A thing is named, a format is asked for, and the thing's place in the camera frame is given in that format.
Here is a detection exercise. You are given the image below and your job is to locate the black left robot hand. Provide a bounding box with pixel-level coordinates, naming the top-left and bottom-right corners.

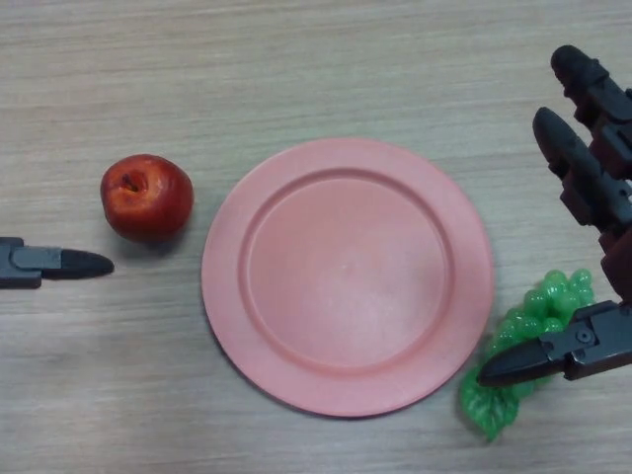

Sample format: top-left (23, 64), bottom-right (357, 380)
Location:
top-left (0, 236), bottom-right (116, 290)

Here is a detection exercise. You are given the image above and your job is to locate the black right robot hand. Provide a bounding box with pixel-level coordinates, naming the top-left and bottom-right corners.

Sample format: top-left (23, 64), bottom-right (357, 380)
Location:
top-left (477, 44), bottom-right (632, 389)

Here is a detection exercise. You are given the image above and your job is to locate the red apple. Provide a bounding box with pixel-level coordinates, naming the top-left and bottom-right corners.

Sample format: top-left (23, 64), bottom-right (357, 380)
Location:
top-left (100, 153), bottom-right (195, 245)

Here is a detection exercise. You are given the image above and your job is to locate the pink round plate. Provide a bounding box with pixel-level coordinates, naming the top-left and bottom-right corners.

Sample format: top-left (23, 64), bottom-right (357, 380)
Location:
top-left (200, 136), bottom-right (495, 419)

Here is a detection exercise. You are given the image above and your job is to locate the green plastic grape bunch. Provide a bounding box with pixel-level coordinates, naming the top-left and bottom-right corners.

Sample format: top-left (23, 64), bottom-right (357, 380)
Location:
top-left (459, 269), bottom-right (598, 442)

